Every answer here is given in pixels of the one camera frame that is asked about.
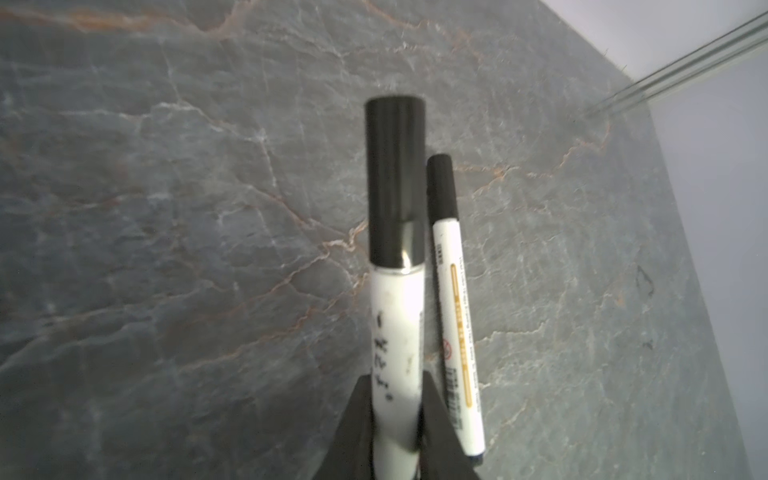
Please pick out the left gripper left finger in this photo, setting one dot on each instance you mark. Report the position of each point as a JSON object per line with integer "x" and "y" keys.
{"x": 349, "y": 456}

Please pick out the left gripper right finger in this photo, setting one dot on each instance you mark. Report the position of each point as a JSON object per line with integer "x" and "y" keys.
{"x": 441, "y": 454}

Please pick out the white marker pen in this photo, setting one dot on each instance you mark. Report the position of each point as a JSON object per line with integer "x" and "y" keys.
{"x": 397, "y": 308}
{"x": 460, "y": 368}

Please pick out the aluminium frame profile right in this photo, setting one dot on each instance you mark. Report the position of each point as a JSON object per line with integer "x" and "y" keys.
{"x": 719, "y": 53}

